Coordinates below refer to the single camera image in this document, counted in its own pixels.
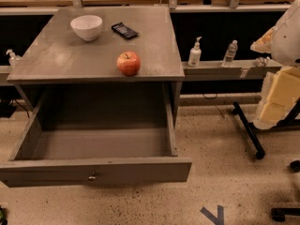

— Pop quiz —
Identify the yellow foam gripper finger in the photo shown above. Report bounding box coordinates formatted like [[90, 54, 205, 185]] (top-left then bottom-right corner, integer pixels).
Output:
[[267, 67, 300, 108], [258, 102, 285, 124]]

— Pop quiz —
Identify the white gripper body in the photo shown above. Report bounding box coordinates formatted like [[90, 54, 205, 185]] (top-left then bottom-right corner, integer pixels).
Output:
[[250, 25, 300, 131]]

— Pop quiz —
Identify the red apple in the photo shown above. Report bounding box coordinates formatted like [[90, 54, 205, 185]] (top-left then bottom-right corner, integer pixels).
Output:
[[117, 52, 141, 76]]

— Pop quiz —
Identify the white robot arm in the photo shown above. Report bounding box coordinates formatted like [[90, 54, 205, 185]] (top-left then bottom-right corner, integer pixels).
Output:
[[250, 0, 300, 129]]

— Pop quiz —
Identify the open grey top drawer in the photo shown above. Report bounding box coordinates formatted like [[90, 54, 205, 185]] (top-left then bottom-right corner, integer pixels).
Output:
[[0, 92, 191, 187]]

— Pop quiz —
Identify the black metal stand base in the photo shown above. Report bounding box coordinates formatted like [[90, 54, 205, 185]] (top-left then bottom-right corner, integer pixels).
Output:
[[232, 99, 300, 159]]

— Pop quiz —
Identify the crumpled clear plastic wrapper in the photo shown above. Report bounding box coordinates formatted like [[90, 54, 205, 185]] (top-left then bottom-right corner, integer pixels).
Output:
[[254, 57, 271, 67]]

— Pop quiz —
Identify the clear plastic water bottle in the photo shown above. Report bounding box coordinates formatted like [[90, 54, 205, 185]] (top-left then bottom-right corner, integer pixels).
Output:
[[222, 40, 238, 68]]

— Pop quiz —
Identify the white pump lotion bottle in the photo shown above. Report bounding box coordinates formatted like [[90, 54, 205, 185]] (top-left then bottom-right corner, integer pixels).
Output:
[[187, 37, 202, 67]]

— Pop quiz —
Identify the black chair caster base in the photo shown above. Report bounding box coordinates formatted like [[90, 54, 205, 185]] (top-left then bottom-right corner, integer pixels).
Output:
[[270, 159, 300, 222]]

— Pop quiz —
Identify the blue tape floor mark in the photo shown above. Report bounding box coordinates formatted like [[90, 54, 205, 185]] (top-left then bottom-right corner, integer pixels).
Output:
[[201, 205, 225, 225]]

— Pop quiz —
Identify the grey cabinet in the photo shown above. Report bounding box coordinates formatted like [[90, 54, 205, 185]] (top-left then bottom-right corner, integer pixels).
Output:
[[7, 7, 184, 122]]

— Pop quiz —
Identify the white ceramic bowl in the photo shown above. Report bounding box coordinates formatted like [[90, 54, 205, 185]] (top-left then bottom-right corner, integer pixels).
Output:
[[70, 15, 103, 41]]

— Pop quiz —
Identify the clear pump sanitizer bottle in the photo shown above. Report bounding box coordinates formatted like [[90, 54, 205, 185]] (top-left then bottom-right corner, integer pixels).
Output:
[[6, 49, 21, 68]]

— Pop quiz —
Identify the grey wall shelf rail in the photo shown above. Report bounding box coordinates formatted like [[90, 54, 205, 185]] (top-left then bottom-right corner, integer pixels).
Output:
[[182, 60, 281, 82]]

